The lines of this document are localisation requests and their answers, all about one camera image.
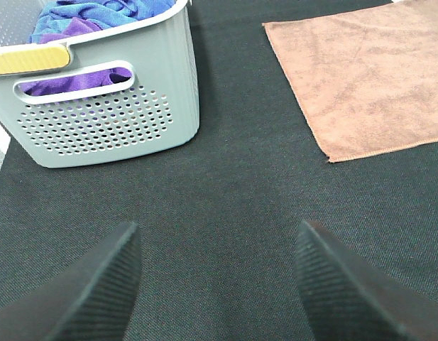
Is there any black table mat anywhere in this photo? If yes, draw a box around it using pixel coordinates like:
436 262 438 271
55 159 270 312
0 1 438 340

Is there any purple towel in basket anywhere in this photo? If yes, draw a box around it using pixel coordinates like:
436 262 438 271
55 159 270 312
19 17 131 97

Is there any grey perforated laundry basket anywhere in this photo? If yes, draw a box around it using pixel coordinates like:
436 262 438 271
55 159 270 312
0 1 199 168

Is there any blue towel in basket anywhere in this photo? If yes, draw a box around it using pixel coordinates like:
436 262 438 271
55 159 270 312
28 1 175 44

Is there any brown microfibre towel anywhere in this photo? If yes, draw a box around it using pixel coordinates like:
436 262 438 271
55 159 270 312
264 1 438 163

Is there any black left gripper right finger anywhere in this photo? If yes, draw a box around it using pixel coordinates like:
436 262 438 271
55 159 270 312
295 221 438 340

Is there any yellow basket handle grip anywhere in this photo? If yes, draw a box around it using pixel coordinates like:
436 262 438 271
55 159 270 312
0 43 72 75

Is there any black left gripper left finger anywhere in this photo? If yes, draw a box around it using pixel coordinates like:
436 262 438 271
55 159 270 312
0 222 141 340

